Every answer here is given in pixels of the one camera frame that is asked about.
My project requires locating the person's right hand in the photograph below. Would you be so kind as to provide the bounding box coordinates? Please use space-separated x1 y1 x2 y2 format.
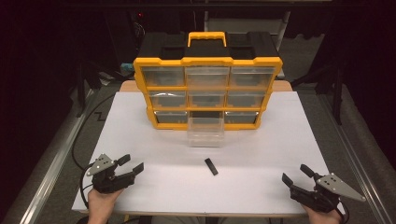
302 204 344 224

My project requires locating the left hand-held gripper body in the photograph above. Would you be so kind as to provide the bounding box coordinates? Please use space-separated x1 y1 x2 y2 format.
86 153 136 194

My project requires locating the black floor cable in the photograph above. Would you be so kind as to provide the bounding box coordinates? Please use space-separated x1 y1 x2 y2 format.
71 92 117 171

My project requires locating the person's left hand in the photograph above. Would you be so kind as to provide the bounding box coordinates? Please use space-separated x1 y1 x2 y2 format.
86 187 124 224

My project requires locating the small black bar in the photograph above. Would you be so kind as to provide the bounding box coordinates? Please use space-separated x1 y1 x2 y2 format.
204 158 219 176

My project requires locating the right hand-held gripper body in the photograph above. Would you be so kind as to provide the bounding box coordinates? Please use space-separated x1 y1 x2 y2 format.
290 173 367 214

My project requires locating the clear plastic drawer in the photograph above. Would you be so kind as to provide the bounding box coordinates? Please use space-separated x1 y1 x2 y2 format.
186 111 226 148

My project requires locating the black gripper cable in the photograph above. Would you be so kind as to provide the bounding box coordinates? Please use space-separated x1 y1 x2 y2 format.
79 162 95 209
339 201 350 224

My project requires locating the metal floor rail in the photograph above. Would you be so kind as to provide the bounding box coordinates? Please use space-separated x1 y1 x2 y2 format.
316 92 396 224
17 88 96 224

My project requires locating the white table sheet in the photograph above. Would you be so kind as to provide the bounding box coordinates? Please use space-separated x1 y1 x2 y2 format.
71 91 346 217

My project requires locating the yellow black drawer organizer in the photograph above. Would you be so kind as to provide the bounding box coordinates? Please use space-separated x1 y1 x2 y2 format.
133 31 284 132

